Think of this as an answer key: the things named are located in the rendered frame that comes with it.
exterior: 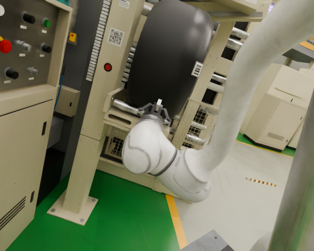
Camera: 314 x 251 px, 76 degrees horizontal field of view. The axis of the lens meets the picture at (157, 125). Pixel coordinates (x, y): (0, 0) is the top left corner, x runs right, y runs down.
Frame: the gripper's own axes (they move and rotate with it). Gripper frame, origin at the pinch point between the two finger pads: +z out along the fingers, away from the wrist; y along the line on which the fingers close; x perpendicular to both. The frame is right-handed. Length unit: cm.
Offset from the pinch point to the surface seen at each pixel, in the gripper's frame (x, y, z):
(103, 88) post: 12.2, 32.3, 26.4
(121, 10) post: -28, 34, 32
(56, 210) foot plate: 104, 42, 10
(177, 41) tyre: -25.1, 1.5, 11.7
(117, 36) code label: -16.1, 31.8, 30.3
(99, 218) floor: 106, 12, 16
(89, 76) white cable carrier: 9, 41, 28
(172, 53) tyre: -20.2, 1.7, 9.7
